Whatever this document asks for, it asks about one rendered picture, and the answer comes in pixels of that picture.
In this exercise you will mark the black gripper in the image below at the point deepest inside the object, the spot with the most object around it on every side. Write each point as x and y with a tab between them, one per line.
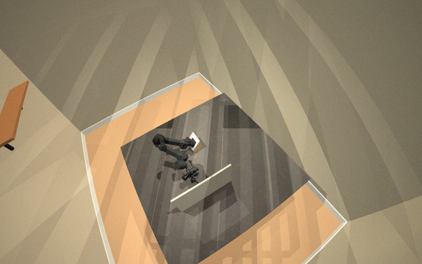
194	174

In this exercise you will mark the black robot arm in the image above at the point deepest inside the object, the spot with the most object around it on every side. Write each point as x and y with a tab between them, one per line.
181	157

